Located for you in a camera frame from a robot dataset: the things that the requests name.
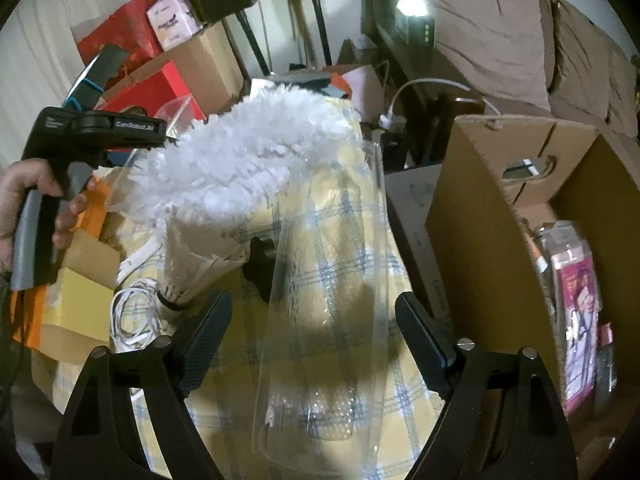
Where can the pink tissue pack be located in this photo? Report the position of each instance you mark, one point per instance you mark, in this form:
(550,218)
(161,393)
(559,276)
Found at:
(172,22)

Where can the black speaker stand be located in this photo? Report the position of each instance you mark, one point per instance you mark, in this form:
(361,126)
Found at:
(321,30)
(252,42)

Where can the person's left hand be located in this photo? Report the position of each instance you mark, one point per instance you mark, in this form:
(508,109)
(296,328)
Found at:
(20,180)

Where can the clear plastic container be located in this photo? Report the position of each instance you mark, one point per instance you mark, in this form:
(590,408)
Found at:
(325,360)

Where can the small clear plastic lid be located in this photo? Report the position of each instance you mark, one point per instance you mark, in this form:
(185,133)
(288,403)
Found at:
(175,110)

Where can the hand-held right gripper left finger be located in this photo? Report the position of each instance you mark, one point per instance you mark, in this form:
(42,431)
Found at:
(205,340)

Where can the white curtain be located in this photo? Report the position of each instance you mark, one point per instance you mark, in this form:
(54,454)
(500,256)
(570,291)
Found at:
(45,50)

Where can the black device with light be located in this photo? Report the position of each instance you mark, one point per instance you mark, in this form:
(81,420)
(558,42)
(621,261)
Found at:
(415,30)

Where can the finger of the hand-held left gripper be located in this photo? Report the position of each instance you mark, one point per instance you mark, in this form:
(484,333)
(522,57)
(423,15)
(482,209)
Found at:
(106,65)

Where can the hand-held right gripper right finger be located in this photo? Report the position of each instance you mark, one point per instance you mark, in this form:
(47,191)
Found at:
(425,340)

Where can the red paper gift bag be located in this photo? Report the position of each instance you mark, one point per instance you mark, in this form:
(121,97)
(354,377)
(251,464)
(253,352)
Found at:
(165,85)

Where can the beige sofa cushion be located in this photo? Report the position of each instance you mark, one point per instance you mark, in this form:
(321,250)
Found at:
(625,95)
(500,35)
(582,60)

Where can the pink printed packet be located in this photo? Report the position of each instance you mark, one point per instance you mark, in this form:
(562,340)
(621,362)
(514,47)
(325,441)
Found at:
(575,300)

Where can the red patterned gift box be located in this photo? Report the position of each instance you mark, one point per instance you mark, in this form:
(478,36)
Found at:
(120,30)

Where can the orange cardboard box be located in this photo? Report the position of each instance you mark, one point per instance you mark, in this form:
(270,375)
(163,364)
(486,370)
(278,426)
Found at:
(25,320)

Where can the yellow sponge packet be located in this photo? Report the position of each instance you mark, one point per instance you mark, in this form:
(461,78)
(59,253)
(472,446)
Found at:
(75,300)

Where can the large brown cardboard box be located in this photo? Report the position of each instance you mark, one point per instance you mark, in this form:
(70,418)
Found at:
(480,240)

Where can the white feather shuttlecock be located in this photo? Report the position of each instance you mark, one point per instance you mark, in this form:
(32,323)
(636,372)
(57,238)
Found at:
(190,265)

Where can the yellow plaid cloth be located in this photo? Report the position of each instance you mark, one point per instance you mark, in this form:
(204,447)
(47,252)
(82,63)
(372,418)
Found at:
(230,425)

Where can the white fluffy duster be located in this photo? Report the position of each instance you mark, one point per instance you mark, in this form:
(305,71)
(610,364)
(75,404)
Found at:
(225,170)

